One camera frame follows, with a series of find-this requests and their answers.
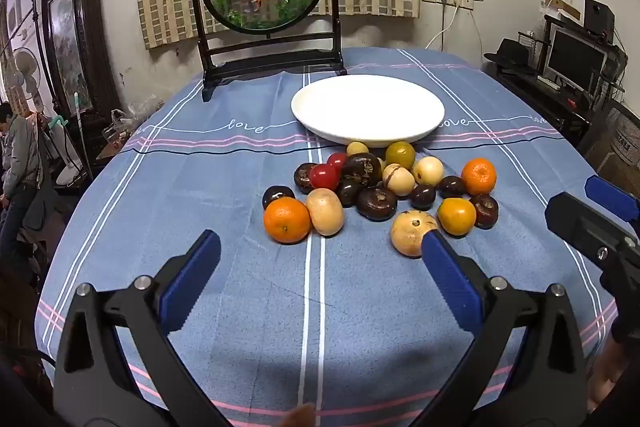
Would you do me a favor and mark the white oval plate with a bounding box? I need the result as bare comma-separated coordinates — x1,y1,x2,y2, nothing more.
291,75,446,146

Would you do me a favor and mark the cream smooth round fruit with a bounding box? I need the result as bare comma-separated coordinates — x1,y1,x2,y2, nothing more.
413,156,445,186

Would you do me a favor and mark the cardboard box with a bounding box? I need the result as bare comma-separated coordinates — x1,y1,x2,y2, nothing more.
544,0,582,20

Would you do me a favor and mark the tan spotted round fruit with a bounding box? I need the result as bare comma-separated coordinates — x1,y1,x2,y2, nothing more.
390,209,438,258

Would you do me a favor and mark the black speaker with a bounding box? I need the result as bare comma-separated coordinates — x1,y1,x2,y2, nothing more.
583,0,616,35

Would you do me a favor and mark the computer monitor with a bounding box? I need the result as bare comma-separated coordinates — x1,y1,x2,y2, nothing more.
545,28,608,85

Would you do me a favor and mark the yellow-green round fruit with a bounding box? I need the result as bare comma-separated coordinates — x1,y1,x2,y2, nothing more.
385,141,417,170

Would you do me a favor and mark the dark framed painting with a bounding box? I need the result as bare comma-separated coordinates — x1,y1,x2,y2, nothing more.
41,0,121,128

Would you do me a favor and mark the large tan oval fruit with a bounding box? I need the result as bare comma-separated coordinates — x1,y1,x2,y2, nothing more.
306,188,346,237

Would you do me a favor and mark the white electric fan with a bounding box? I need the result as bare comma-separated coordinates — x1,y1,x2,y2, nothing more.
12,47,42,100

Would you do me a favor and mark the black hat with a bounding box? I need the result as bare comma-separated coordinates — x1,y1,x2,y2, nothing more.
483,38,538,70

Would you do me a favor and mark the cream cracked round fruit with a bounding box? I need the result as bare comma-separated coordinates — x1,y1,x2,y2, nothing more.
382,163,416,198

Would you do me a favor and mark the orange tangerine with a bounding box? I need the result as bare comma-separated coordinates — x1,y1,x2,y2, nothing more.
460,158,498,196
263,197,312,244

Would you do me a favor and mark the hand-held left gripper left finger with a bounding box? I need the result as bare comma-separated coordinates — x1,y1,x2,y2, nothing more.
52,229,236,427

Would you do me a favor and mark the dark reddish-brown chestnut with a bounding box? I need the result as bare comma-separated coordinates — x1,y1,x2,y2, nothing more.
470,194,500,229

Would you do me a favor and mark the yellow-orange round fruit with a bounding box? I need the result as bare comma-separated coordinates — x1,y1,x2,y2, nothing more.
437,197,477,236

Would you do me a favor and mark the blue striped tablecloth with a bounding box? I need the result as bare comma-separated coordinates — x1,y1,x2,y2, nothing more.
35,47,621,427

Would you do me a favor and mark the black computer desk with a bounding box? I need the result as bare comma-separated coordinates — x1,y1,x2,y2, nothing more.
492,57,626,148

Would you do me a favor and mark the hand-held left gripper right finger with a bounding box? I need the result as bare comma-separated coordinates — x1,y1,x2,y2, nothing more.
410,229,588,427

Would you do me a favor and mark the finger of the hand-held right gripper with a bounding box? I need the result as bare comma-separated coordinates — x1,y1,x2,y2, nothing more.
585,175,640,223
545,193,640,268

